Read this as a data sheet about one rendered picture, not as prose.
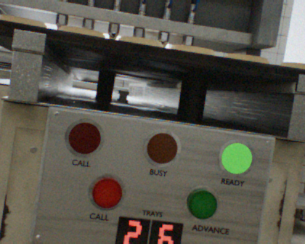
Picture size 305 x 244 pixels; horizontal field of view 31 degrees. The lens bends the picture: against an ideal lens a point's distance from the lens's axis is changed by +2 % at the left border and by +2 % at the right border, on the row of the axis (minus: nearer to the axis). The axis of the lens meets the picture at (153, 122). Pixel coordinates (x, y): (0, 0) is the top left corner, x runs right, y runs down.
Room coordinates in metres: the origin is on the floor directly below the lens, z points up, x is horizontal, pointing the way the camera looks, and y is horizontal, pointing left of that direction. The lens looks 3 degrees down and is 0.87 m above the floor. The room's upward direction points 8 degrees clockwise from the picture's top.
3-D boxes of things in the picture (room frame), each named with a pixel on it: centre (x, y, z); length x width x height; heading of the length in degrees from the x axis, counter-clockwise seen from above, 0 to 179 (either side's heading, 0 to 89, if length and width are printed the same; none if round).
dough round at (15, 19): (0.58, 0.15, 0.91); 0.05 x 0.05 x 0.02
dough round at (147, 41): (0.59, 0.03, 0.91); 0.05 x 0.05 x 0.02
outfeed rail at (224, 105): (1.56, -0.01, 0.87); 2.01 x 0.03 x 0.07; 8
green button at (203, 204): (0.56, -0.06, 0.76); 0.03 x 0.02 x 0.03; 98
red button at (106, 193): (0.54, 0.04, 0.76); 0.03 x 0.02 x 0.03; 98
